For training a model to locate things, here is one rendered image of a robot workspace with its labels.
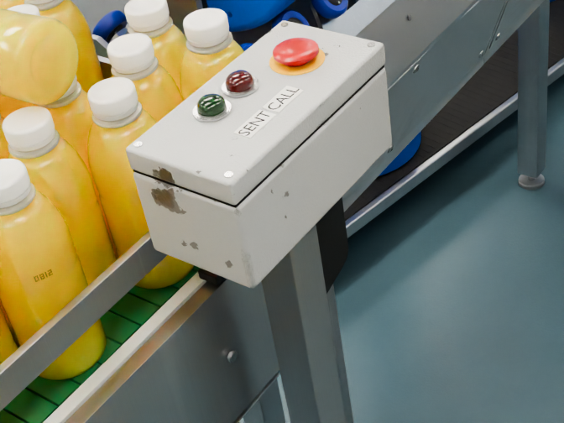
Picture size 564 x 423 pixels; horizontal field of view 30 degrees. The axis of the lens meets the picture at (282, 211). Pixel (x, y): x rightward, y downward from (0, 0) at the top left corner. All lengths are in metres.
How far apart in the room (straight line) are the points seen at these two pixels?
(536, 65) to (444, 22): 0.88
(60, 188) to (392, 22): 0.57
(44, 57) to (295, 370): 0.36
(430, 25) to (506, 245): 1.01
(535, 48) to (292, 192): 1.49
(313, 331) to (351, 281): 1.30
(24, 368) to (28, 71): 0.22
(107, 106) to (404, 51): 0.55
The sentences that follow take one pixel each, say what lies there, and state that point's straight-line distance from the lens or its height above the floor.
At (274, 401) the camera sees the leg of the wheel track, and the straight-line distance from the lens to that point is 1.68.
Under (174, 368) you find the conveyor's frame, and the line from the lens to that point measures 0.93.
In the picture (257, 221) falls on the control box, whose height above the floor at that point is 1.05.
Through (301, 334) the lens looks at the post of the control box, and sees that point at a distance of 0.93.
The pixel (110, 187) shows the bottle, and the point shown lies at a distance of 0.88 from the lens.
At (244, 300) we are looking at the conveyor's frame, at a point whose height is 0.86.
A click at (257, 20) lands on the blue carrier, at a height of 0.98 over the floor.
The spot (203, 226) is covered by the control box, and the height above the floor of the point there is 1.05.
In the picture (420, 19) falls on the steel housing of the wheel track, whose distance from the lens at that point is 1.34.
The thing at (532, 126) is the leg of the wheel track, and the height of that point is 0.18.
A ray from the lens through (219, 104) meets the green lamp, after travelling 0.78.
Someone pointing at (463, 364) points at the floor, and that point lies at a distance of 2.05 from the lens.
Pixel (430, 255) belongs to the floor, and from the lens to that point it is 2.28.
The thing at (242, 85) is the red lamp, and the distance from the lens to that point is 0.80.
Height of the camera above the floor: 1.52
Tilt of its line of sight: 39 degrees down
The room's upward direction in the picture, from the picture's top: 10 degrees counter-clockwise
